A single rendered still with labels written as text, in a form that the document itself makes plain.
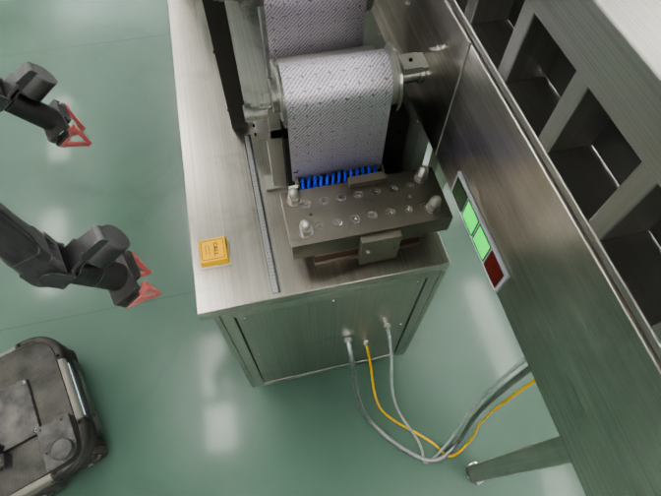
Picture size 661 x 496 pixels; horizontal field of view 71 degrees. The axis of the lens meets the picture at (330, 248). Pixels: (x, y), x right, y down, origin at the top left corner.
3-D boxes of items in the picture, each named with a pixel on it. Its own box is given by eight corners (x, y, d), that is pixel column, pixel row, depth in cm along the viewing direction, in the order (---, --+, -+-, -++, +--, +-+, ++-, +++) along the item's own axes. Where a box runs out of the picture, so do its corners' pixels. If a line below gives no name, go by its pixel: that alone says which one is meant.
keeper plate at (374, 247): (357, 258, 121) (359, 236, 111) (393, 251, 122) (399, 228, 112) (359, 267, 120) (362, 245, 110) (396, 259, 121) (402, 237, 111)
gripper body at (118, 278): (127, 249, 97) (96, 241, 90) (144, 287, 92) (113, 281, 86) (106, 269, 98) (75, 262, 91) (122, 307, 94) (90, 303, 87)
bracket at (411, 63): (396, 60, 105) (397, 52, 103) (421, 56, 105) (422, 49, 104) (402, 75, 102) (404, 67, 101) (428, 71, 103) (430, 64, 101)
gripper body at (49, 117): (61, 101, 118) (32, 86, 111) (73, 127, 113) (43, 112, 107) (44, 119, 119) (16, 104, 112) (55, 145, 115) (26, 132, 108)
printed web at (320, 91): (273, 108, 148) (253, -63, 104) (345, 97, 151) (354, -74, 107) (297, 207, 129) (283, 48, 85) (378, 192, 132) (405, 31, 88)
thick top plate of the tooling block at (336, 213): (281, 207, 121) (279, 193, 116) (427, 180, 126) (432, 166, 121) (293, 260, 114) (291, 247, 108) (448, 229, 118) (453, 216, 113)
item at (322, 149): (292, 179, 119) (287, 128, 103) (380, 164, 122) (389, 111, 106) (292, 181, 119) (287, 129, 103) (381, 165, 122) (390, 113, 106)
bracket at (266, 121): (262, 178, 135) (247, 95, 108) (284, 174, 136) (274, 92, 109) (265, 192, 132) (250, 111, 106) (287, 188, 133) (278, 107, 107)
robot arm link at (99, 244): (20, 246, 81) (32, 284, 77) (63, 203, 78) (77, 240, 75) (82, 259, 91) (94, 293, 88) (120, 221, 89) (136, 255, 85)
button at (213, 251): (200, 245, 123) (198, 240, 121) (226, 240, 124) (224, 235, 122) (202, 268, 120) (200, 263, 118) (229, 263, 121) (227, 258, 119)
